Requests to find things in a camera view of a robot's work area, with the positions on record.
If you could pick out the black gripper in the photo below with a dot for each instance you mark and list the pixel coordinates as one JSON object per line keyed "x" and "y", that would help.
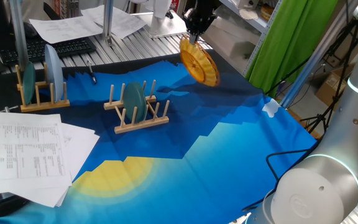
{"x": 205, "y": 11}

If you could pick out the orange woven plastic dish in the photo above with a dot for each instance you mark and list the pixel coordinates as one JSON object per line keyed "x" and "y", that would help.
{"x": 200, "y": 65}

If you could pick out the wooden dish rack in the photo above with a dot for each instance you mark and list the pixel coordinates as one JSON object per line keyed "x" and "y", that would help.
{"x": 45, "y": 105}
{"x": 141, "y": 124}

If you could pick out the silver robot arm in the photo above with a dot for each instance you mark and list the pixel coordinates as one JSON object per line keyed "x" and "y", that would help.
{"x": 322, "y": 186}

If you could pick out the white lace doily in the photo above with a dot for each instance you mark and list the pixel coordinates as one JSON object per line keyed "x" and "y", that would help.
{"x": 249, "y": 14}

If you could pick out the white metal shelving unit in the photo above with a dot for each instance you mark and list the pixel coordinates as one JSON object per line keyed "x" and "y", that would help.
{"x": 253, "y": 23}

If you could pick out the printed white paper sheet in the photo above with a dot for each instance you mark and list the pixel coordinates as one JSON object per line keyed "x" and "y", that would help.
{"x": 64, "y": 29}
{"x": 126, "y": 21}

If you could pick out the brown round item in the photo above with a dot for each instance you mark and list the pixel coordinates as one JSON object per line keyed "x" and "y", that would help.
{"x": 267, "y": 12}

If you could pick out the dark green round plate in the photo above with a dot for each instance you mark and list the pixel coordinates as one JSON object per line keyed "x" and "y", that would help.
{"x": 29, "y": 82}
{"x": 134, "y": 99}

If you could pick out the green curtain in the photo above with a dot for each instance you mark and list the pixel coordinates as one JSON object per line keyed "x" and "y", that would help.
{"x": 291, "y": 40}

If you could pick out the black and silver pen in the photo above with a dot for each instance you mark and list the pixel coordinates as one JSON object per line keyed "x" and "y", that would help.
{"x": 94, "y": 79}

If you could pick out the blue mountain print tablecloth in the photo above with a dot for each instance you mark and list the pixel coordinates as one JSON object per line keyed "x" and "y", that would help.
{"x": 197, "y": 155}

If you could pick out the long diagonal aluminium pole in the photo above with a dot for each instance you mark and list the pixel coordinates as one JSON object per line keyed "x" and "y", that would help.
{"x": 319, "y": 53}

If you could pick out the black keyboard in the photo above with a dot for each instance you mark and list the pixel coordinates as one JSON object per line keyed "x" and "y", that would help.
{"x": 67, "y": 46}

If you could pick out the labelled cardboard box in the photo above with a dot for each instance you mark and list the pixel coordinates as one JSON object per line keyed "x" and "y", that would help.
{"x": 331, "y": 90}

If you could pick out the light blue round plate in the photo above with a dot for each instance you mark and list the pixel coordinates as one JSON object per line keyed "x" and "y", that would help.
{"x": 54, "y": 71}

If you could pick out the black tripod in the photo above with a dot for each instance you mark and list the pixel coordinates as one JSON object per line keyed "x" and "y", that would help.
{"x": 322, "y": 117}

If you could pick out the black computer mouse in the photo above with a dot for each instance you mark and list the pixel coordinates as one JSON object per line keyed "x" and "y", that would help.
{"x": 31, "y": 31}

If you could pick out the small metal rod tool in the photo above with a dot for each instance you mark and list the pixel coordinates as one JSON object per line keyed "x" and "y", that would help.
{"x": 6, "y": 109}

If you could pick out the stack of printed white papers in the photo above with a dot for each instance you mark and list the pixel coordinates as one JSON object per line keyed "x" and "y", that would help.
{"x": 26, "y": 149}

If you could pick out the aluminium profile post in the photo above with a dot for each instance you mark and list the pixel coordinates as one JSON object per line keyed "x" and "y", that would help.
{"x": 108, "y": 18}

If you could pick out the grey upright metal post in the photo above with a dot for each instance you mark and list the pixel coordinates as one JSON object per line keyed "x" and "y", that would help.
{"x": 19, "y": 31}

